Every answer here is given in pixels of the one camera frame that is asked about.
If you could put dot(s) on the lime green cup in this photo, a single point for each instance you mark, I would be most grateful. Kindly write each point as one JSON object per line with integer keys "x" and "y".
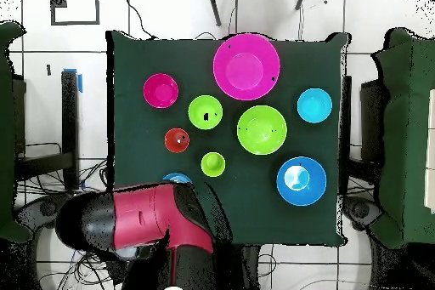
{"x": 213, "y": 164}

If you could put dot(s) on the large green bowl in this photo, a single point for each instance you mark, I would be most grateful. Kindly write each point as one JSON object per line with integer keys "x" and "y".
{"x": 262, "y": 133}

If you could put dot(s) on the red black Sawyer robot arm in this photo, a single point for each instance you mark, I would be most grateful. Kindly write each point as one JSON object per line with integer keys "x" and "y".
{"x": 156, "y": 225}

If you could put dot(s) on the orange cup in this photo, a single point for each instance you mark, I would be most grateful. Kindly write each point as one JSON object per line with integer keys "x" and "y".
{"x": 177, "y": 140}

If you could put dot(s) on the small green bowl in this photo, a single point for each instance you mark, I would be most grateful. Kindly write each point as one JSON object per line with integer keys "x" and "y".
{"x": 197, "y": 106}

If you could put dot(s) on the medium blue bowl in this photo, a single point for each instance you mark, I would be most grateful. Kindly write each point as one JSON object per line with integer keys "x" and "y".
{"x": 177, "y": 178}

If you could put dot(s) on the small red-pink bowl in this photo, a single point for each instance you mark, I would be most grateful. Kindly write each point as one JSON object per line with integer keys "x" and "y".
{"x": 160, "y": 90}

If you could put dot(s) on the large pink bowl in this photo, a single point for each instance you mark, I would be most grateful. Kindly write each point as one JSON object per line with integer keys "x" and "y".
{"x": 246, "y": 67}

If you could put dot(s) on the dark green table cloth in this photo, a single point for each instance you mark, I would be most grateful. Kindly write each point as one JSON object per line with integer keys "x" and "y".
{"x": 136, "y": 120}

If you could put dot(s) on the large blue bowl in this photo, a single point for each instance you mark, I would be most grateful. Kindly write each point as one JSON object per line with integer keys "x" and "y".
{"x": 301, "y": 181}

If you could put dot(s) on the small light blue bowl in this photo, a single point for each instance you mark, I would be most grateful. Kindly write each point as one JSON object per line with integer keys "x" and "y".
{"x": 315, "y": 105}

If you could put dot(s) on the black wheel base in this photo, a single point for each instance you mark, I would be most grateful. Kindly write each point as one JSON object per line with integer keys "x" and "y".
{"x": 42, "y": 208}
{"x": 360, "y": 210}

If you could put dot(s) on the green covered side table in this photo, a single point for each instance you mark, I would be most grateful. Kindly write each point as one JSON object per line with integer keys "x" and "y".
{"x": 7, "y": 133}
{"x": 408, "y": 133}

